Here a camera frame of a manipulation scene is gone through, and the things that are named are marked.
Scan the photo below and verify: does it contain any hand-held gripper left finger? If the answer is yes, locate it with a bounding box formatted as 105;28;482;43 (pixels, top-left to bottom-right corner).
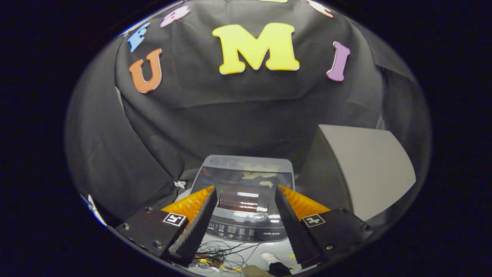
115;185;218;267

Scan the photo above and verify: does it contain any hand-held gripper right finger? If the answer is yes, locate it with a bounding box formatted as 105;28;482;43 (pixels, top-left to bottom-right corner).
274;185;374;269

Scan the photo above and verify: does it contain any grey washing machine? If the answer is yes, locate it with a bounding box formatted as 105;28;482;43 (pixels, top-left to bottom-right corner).
175;155;298;244

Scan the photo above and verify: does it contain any person's white shoe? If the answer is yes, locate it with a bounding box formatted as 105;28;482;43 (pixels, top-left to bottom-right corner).
261;252;283;266

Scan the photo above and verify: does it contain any person's dark trouser leg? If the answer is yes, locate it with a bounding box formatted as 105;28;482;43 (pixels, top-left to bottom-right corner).
268;262;293;277

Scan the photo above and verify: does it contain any beige cabinet with dark top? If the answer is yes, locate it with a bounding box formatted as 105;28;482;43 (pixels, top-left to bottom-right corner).
296;124;417;223

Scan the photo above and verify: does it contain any black backdrop cloth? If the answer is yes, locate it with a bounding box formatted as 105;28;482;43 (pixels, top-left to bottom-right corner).
65;0;429;225

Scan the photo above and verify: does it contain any tangle of thin cables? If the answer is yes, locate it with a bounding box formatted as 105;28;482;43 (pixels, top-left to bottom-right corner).
190;242;262;274

